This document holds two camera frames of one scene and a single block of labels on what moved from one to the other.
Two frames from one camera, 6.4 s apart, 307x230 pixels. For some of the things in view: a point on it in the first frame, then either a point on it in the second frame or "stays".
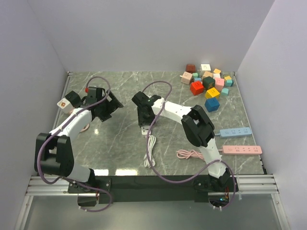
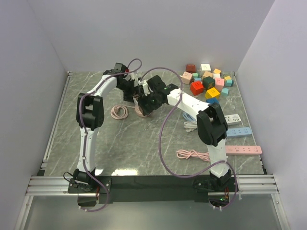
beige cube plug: x=207 y=74 stays
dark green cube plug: x=208 y=82 stays
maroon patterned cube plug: x=190 y=68 stays
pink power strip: x=88 y=126 to x=120 y=112
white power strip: x=145 y=130 to x=232 y=119
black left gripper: x=113 y=105 to x=129 y=96
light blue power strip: x=235 y=132 stays
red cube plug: x=196 y=87 stays
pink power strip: x=242 y=149 stays
